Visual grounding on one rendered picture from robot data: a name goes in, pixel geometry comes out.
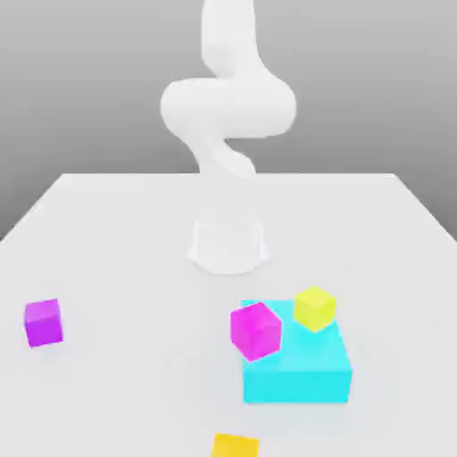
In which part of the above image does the small magenta cube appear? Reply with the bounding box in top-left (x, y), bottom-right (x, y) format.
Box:
top-left (229, 302), bottom-right (283, 363)

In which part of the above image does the small purple cube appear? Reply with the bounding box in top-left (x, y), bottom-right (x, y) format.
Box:
top-left (23, 298), bottom-right (64, 348)

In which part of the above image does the large cyan box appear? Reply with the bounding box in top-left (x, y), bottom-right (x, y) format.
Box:
top-left (240, 299), bottom-right (353, 405)

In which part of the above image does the small orange cube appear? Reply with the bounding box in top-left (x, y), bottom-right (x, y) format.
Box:
top-left (210, 433), bottom-right (260, 457)

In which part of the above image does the small yellow cube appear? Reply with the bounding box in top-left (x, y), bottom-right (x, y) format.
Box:
top-left (293, 285), bottom-right (337, 334)

